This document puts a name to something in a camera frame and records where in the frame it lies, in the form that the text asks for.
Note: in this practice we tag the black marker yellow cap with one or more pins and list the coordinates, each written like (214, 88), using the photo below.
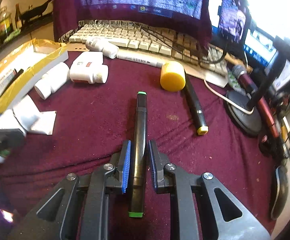
(195, 108)

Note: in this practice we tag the cooking oil bottle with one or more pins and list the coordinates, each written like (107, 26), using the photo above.
(6, 26)

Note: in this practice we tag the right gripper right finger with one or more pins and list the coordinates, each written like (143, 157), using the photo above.
(167, 178)

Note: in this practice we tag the small white pill bottle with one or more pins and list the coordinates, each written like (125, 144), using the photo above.
(101, 45)

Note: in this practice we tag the grey barcode carton box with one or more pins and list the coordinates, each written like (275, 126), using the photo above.
(6, 78)

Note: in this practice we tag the maroon cloth over monitor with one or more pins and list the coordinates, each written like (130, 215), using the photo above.
(67, 14)

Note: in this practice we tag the yellow round jar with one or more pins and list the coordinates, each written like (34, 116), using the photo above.
(172, 76)

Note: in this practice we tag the black frying pan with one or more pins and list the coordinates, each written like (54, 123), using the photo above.
(36, 11)

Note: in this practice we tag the yellow taped cardboard tray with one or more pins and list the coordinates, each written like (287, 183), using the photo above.
(24, 66)

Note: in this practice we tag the white bottle green label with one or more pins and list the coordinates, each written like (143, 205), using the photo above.
(52, 80)

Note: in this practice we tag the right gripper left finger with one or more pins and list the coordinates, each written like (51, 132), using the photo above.
(110, 178)

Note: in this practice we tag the white marker pen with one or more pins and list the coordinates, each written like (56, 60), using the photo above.
(140, 58)

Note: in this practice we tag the white jar red band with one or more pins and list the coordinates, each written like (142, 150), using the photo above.
(88, 67)

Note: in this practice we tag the black marker pen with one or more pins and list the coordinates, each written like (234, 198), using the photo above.
(18, 74)

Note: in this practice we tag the black marker green caps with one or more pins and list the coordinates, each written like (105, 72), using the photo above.
(138, 159)

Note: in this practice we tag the white tube in tray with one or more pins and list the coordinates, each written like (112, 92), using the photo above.
(26, 116)

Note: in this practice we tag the red microphone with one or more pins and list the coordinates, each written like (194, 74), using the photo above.
(257, 95)

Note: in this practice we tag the black round stand base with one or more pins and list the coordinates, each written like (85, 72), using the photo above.
(249, 124)

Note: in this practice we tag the dark glass sauce bottle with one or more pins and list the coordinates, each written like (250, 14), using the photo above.
(18, 17)

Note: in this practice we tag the white computer keyboard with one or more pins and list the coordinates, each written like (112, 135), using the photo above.
(163, 43)

